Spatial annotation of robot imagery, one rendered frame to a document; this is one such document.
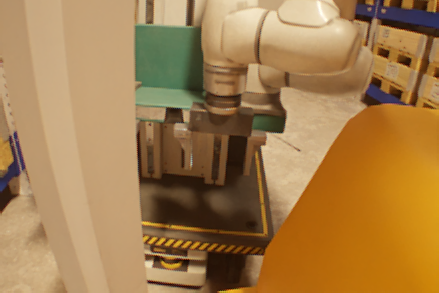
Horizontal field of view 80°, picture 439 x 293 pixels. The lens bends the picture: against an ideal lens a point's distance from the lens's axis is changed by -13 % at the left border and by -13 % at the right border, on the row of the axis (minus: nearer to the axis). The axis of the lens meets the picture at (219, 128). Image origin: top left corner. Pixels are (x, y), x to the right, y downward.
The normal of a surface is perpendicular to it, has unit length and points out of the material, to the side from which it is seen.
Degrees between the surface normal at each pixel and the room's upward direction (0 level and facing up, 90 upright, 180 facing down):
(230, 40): 96
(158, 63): 90
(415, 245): 68
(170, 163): 90
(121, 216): 90
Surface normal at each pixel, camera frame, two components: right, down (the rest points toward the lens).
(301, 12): -0.39, -0.15
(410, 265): -0.90, -0.42
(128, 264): 0.95, 0.19
